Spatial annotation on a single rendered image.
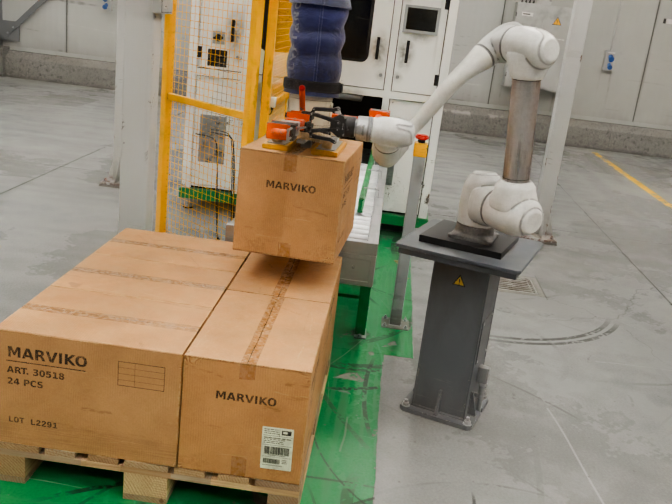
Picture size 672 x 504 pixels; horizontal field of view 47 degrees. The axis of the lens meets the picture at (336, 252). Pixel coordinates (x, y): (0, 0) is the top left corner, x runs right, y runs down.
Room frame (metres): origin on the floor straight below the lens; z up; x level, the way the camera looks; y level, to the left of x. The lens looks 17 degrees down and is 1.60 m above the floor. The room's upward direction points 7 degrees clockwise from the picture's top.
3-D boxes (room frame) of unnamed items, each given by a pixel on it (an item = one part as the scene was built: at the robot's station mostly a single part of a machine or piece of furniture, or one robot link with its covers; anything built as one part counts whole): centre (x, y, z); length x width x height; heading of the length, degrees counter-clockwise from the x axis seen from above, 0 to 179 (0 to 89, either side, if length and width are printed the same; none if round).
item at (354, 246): (3.41, 0.16, 0.58); 0.70 x 0.03 x 0.06; 87
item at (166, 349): (2.77, 0.50, 0.34); 1.20 x 1.00 x 0.40; 177
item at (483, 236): (3.10, -0.56, 0.80); 0.22 x 0.18 x 0.06; 161
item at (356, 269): (3.41, 0.16, 0.47); 0.70 x 0.03 x 0.15; 87
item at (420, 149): (3.96, -0.37, 0.50); 0.07 x 0.07 x 1.00; 87
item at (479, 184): (3.07, -0.56, 0.94); 0.18 x 0.16 x 0.22; 30
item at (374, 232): (4.56, -0.22, 0.50); 2.31 x 0.05 x 0.19; 177
